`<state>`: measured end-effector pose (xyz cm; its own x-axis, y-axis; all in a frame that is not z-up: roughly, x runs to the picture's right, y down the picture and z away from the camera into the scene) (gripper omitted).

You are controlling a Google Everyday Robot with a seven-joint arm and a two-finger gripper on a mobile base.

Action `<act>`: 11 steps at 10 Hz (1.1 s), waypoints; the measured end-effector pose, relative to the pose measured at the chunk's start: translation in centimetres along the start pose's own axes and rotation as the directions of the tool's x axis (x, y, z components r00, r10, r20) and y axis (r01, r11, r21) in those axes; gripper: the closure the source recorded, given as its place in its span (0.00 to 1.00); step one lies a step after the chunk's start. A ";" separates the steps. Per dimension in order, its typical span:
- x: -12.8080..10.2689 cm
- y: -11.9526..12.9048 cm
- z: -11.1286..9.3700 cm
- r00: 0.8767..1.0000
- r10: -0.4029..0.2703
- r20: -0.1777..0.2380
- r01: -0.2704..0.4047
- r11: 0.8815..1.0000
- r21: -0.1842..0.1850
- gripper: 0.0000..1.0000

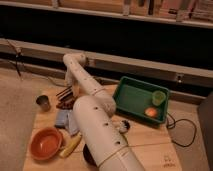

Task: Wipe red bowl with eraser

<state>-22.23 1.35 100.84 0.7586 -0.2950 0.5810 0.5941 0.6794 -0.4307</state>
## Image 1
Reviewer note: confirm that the striped whiteboard eraser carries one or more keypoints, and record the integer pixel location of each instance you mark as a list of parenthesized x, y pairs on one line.
[(65, 99)]

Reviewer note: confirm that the red bowl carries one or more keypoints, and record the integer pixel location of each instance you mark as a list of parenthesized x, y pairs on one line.
[(45, 143)]

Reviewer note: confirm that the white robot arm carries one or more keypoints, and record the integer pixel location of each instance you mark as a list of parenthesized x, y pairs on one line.
[(93, 111)]

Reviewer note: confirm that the dark brown bowl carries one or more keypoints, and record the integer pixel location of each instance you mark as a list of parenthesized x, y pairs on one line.
[(87, 156)]

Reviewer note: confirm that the green plastic tray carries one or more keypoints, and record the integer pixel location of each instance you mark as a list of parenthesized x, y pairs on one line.
[(134, 96)]

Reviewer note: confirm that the orange fruit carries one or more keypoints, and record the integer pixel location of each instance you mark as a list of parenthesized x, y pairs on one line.
[(151, 112)]

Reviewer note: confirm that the blue cloth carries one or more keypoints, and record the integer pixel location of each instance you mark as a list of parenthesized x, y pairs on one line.
[(66, 120)]

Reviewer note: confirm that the green plastic cup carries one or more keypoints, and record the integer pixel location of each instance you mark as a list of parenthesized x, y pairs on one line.
[(158, 97)]

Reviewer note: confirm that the small metal cup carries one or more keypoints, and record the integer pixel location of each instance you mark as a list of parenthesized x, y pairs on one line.
[(43, 102)]

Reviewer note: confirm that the yellow banana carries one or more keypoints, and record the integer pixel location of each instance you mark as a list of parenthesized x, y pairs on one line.
[(71, 146)]

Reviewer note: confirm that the dish brush green handle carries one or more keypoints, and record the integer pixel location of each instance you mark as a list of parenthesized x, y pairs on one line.
[(123, 126)]

